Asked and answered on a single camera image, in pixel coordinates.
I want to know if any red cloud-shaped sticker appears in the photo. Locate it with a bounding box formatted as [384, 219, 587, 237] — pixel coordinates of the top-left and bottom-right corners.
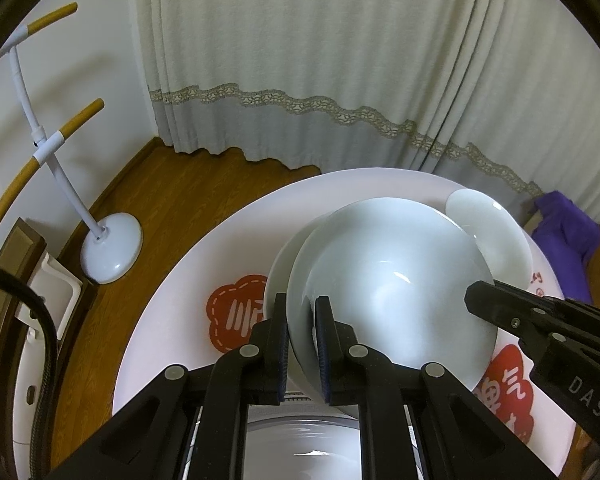
[479, 346, 537, 447]
[205, 272, 273, 356]

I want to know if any cream curtain with lace trim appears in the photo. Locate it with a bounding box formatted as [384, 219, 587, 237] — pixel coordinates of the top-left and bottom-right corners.
[135, 0, 600, 213]

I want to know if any purple cloth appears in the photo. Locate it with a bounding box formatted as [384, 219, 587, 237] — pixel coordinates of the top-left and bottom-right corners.
[530, 190, 600, 306]

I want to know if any large grey-rimmed white plate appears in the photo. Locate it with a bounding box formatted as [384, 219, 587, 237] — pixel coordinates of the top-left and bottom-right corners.
[245, 390, 423, 480]

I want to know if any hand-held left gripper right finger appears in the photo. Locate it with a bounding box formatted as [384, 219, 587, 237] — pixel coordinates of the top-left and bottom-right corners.
[313, 296, 556, 480]

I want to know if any white bowl with grey band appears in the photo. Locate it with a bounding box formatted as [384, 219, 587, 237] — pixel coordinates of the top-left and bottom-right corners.
[264, 212, 333, 321]
[445, 189, 534, 281]
[286, 197, 498, 403]

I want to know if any black cable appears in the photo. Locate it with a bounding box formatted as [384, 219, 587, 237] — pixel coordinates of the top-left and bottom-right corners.
[0, 260, 61, 461]

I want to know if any white drawer cabinet brown top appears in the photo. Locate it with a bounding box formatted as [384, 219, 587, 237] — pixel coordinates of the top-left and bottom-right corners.
[0, 217, 99, 461]

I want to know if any white rack with wooden bars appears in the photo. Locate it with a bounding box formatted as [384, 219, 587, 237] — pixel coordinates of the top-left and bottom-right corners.
[0, 2, 144, 284]

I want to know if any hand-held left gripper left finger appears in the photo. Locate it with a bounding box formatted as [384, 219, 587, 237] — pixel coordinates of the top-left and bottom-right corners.
[45, 292, 291, 480]

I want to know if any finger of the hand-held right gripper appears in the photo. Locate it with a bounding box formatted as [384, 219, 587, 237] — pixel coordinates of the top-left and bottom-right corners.
[490, 280, 600, 346]
[464, 282, 600, 433]

